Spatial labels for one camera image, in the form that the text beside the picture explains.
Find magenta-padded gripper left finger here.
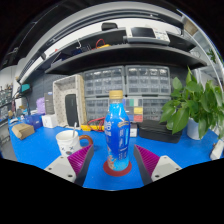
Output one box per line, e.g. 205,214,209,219
43,143,95,187

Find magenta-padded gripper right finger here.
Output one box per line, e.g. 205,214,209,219
133,144,183,187

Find blue drink bottle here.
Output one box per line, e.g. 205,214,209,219
104,89,132,172

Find black flat case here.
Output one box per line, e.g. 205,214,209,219
137,119,184,145

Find metal spoon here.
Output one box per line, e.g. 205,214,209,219
71,121,78,139

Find flat round red coaster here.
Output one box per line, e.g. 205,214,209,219
102,159,133,177

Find small white box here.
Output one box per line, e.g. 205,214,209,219
41,113,59,129

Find black box white label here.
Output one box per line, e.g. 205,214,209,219
129,122,139,139

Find yellow multimeter red leads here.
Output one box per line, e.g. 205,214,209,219
79,116,107,132

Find brown cardboard box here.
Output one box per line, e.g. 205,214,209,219
11,122,36,141

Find blue box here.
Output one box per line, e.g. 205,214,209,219
24,113,44,131

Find white power adapter block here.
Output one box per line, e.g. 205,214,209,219
209,138,224,161

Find black rectangular device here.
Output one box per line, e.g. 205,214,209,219
64,93,80,127

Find clear organizer colourful parts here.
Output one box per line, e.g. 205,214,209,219
125,96,145,124

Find green potted plant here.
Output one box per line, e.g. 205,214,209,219
158,66,224,141

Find purple bag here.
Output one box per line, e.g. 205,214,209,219
35,96,47,116

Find dark grey box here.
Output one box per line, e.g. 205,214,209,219
43,91,55,116

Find beige perforated tray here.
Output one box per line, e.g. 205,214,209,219
52,73,88,129

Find teal small object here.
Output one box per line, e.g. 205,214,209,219
20,82,31,94

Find yellow tool red leads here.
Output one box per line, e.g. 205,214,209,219
94,37,111,50

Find white shelf unit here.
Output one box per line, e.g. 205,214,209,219
181,13,224,88

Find white oscilloscope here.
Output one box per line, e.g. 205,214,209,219
125,26,171,46

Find black rounded device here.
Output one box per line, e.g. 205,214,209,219
101,21,119,32

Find white mug orange handle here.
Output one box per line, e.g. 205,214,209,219
55,129,95,158

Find black wall shelf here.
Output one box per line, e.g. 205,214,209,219
44,27,208,76

